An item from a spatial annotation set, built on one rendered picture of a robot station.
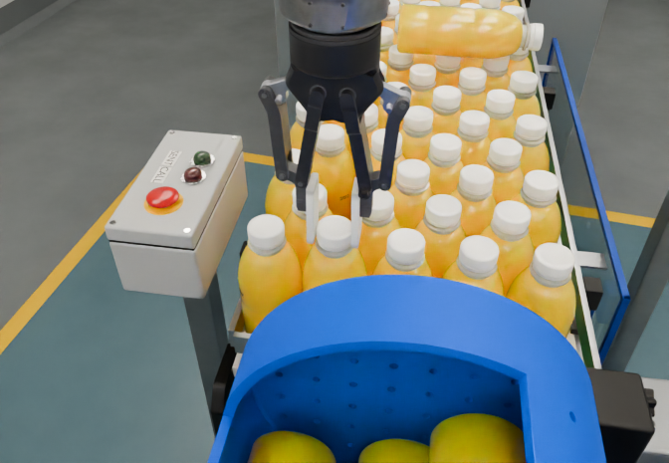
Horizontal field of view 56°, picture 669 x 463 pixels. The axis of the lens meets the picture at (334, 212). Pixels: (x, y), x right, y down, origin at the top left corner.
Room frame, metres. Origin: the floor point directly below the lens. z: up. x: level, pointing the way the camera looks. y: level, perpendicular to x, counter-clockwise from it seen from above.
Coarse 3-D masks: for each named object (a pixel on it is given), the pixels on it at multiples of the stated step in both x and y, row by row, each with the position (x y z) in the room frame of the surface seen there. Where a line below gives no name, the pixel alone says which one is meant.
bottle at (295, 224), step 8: (328, 208) 0.55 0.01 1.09; (288, 216) 0.56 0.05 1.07; (296, 216) 0.55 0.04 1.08; (304, 216) 0.54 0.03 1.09; (320, 216) 0.54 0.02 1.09; (288, 224) 0.55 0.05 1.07; (296, 224) 0.54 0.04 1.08; (304, 224) 0.54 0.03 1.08; (288, 232) 0.54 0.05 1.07; (296, 232) 0.53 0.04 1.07; (304, 232) 0.53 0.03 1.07; (288, 240) 0.54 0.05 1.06; (296, 240) 0.53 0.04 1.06; (304, 240) 0.53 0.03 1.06; (296, 248) 0.53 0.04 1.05; (304, 248) 0.52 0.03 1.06; (304, 256) 0.52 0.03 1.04
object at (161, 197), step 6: (162, 186) 0.57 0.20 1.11; (168, 186) 0.57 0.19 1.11; (150, 192) 0.56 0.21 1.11; (156, 192) 0.55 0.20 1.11; (162, 192) 0.55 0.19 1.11; (168, 192) 0.55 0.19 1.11; (174, 192) 0.56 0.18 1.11; (150, 198) 0.54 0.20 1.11; (156, 198) 0.54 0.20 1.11; (162, 198) 0.54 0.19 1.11; (168, 198) 0.54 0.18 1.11; (174, 198) 0.55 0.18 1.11; (150, 204) 0.54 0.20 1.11; (156, 204) 0.54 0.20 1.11; (162, 204) 0.54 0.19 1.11; (168, 204) 0.54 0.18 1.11
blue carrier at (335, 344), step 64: (320, 320) 0.28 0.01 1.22; (384, 320) 0.27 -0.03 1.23; (448, 320) 0.26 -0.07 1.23; (512, 320) 0.28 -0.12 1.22; (256, 384) 0.32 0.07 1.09; (320, 384) 0.31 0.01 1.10; (384, 384) 0.30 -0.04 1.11; (448, 384) 0.29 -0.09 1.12; (512, 384) 0.29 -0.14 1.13; (576, 384) 0.25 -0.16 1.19; (576, 448) 0.20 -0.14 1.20
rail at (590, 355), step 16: (544, 96) 1.01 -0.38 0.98; (544, 112) 0.96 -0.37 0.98; (560, 176) 0.76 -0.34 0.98; (560, 192) 0.72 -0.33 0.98; (560, 208) 0.70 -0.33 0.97; (576, 256) 0.59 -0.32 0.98; (576, 272) 0.56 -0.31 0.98; (576, 288) 0.54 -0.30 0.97; (576, 304) 0.52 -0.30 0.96; (576, 320) 0.50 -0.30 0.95; (592, 336) 0.46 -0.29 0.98; (592, 352) 0.44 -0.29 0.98
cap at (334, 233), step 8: (328, 216) 0.50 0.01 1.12; (336, 216) 0.50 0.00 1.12; (320, 224) 0.49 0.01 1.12; (328, 224) 0.49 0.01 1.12; (336, 224) 0.49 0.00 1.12; (344, 224) 0.49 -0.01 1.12; (320, 232) 0.48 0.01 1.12; (328, 232) 0.48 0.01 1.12; (336, 232) 0.48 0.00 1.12; (344, 232) 0.48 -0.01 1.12; (320, 240) 0.48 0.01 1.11; (328, 240) 0.47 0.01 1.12; (336, 240) 0.47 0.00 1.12; (344, 240) 0.47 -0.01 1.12; (328, 248) 0.47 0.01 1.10; (336, 248) 0.47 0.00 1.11; (344, 248) 0.47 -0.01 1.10
